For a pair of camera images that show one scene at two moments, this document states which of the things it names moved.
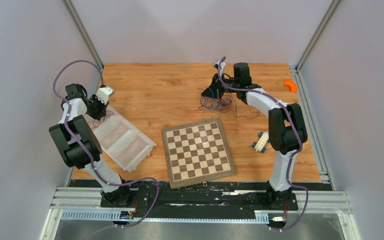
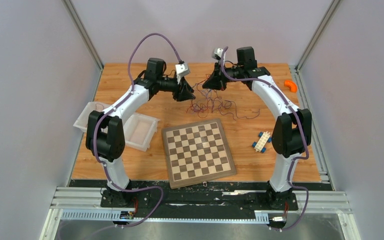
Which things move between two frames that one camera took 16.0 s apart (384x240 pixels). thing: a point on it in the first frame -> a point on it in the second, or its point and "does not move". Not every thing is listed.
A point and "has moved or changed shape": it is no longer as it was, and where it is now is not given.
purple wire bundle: (224, 103) has moved or changed shape
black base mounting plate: (232, 199) does not move
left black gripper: (103, 108) -> (184, 91)
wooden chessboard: (196, 152) does not move
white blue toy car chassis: (260, 145) does not move
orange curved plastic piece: (291, 85) does not move
